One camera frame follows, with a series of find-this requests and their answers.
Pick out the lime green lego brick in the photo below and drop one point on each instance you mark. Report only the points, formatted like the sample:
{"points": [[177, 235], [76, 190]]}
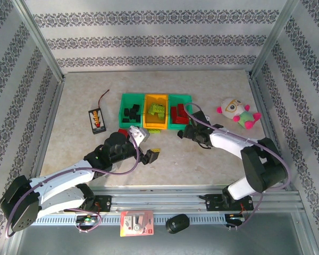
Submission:
{"points": [[155, 131], [161, 108], [161, 116], [153, 107], [152, 112]]}

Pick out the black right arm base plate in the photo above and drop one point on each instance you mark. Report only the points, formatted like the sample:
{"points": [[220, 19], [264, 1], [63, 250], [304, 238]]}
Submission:
{"points": [[212, 203]]}

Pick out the black lego brick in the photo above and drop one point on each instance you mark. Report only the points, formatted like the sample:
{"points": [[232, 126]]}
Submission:
{"points": [[127, 112], [125, 120], [135, 108], [135, 114]]}

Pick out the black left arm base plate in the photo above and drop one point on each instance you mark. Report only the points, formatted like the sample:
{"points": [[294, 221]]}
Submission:
{"points": [[106, 203]]}

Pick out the red retail blister pack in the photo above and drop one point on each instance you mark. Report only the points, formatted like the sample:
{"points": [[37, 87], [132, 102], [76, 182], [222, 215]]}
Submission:
{"points": [[137, 223]]}

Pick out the black round device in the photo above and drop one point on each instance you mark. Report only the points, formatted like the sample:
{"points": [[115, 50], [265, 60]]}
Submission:
{"points": [[177, 224]]}

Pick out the black connector board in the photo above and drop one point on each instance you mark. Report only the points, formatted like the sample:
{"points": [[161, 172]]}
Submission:
{"points": [[97, 120]]}

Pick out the yellow plastic bin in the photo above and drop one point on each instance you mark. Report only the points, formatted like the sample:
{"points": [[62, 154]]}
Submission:
{"points": [[155, 125]]}

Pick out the green plastic bin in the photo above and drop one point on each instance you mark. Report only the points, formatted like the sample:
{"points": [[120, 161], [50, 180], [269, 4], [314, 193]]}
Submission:
{"points": [[131, 125], [179, 127]]}

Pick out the aluminium frame post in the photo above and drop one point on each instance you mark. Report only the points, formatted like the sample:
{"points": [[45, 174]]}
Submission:
{"points": [[39, 40], [273, 40]]}

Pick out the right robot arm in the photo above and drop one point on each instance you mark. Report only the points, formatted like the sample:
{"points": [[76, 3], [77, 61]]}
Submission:
{"points": [[228, 142]]}

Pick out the aluminium mounting rail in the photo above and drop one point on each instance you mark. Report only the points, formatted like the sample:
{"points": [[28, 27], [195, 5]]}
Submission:
{"points": [[159, 199]]}

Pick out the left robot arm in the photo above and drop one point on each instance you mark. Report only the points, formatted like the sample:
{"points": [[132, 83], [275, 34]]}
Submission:
{"points": [[63, 176]]}

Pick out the white pink plush toy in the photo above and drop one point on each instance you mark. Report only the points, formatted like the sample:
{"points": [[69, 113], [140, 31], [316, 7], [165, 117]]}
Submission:
{"points": [[235, 110]]}

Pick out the aluminium frame side rail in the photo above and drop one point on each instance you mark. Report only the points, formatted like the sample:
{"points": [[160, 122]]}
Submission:
{"points": [[265, 122], [48, 132]]}

